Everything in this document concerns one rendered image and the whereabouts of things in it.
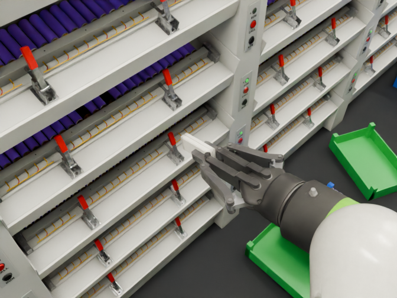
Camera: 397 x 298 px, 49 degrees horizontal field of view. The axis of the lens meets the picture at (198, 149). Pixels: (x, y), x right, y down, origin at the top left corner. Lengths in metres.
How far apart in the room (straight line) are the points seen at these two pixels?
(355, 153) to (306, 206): 1.40
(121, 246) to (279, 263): 0.62
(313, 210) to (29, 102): 0.47
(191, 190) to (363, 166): 0.87
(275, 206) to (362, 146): 1.43
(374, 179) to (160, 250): 0.94
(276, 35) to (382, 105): 1.13
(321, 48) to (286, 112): 0.24
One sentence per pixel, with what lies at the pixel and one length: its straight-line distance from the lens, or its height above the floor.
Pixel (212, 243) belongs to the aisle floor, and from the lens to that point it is 1.64.
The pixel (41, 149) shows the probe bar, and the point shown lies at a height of 0.80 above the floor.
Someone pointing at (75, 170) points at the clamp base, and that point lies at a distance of 0.90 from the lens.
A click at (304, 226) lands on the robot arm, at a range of 0.58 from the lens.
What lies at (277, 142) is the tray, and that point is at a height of 0.17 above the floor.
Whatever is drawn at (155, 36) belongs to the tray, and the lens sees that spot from 0.84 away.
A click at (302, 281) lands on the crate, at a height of 0.00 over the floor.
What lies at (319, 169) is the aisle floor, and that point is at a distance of 1.88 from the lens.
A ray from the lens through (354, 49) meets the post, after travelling 1.76.
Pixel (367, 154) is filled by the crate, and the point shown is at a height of 0.00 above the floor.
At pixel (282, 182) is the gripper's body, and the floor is 0.95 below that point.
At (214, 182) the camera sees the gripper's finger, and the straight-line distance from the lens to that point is 0.66.
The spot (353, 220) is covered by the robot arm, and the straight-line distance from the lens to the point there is 0.43.
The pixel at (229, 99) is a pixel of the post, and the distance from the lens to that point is 1.14.
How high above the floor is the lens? 1.45
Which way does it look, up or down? 50 degrees down
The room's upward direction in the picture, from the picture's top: straight up
